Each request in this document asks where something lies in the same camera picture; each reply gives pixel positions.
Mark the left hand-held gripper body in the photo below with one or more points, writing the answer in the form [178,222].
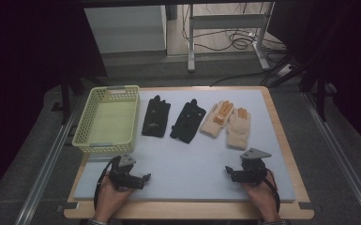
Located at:
[123,172]

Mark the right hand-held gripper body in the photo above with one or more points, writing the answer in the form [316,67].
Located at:
[252,170]

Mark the person's right hand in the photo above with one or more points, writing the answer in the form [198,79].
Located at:
[262,195]

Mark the person's left hand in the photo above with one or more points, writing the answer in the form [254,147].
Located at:
[111,197]

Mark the cream glove orange fingers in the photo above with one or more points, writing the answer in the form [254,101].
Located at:
[214,123]
[238,129]

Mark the pale green plastic basket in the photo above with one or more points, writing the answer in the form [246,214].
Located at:
[112,120]

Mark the black glove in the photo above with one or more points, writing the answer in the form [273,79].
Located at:
[155,117]
[187,122]

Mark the black stand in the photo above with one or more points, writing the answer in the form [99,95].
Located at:
[320,90]
[65,97]

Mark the white power strip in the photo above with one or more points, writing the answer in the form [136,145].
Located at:
[284,70]

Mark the white cabinet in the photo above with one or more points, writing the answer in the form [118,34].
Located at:
[125,29]

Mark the dark curtain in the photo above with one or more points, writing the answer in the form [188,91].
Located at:
[22,62]
[350,62]

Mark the aluminium rail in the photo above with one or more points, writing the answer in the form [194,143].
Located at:
[340,156]
[45,168]

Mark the white metal stand frame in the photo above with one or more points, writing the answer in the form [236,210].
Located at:
[226,22]

